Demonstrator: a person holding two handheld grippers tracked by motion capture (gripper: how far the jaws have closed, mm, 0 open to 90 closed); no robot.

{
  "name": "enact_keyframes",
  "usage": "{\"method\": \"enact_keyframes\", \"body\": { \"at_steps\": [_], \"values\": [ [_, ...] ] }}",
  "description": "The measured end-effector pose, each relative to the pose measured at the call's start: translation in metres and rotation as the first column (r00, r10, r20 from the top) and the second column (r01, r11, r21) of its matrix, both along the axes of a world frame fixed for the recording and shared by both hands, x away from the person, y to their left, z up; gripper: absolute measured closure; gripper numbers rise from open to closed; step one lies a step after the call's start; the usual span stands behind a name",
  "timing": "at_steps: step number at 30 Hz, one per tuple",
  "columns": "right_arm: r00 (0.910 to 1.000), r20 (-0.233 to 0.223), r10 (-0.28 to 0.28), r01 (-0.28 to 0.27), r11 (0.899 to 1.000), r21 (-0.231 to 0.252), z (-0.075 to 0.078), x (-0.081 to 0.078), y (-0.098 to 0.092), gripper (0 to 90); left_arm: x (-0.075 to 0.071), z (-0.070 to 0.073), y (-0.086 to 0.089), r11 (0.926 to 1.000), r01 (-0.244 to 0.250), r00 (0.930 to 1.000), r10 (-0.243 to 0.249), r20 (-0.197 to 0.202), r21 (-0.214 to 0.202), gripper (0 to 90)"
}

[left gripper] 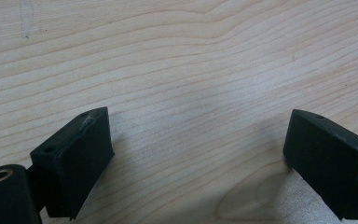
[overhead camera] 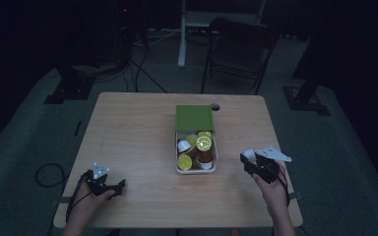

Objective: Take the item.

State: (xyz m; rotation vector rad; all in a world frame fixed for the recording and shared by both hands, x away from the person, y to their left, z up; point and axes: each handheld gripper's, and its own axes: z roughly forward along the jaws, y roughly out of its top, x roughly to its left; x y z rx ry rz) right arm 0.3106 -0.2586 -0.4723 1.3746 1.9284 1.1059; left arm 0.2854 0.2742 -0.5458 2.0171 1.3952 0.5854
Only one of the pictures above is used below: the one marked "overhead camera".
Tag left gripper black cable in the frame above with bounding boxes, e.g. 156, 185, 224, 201
64, 173, 92, 224

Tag white floor cable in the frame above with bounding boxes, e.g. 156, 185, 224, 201
133, 29, 182, 47

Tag white coffee capsule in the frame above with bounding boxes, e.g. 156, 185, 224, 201
242, 147, 258, 164

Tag black floor cable loop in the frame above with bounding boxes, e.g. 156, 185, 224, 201
33, 162, 67, 189

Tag black floor cables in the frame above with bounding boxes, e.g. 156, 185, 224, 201
124, 42, 169, 94

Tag person's left hand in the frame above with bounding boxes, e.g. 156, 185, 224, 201
66, 178, 116, 224

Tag black stand base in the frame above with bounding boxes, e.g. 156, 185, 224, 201
282, 32, 332, 117
43, 63, 96, 105

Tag person's right hand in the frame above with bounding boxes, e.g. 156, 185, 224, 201
251, 161, 290, 215

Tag black floor strip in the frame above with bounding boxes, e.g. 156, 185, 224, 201
73, 120, 83, 138

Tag black folding chair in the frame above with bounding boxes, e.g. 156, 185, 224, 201
200, 16, 281, 96

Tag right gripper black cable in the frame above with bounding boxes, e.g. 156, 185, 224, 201
277, 163, 291, 207

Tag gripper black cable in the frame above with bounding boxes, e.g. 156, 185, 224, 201
64, 173, 92, 224
277, 163, 291, 207

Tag white desk frame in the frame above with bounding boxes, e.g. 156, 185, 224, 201
177, 0, 268, 69

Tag heap of coffee capsules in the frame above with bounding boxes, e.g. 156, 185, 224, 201
176, 131, 216, 171

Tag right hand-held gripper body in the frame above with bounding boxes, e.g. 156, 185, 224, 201
251, 146, 292, 185

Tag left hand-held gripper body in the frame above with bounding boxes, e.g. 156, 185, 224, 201
84, 162, 122, 200

